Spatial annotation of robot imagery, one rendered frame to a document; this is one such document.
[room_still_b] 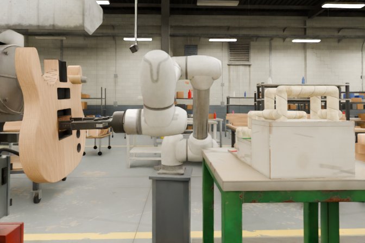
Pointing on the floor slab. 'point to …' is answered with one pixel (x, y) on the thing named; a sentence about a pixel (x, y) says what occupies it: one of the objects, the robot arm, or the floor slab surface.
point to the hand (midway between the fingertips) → (65, 123)
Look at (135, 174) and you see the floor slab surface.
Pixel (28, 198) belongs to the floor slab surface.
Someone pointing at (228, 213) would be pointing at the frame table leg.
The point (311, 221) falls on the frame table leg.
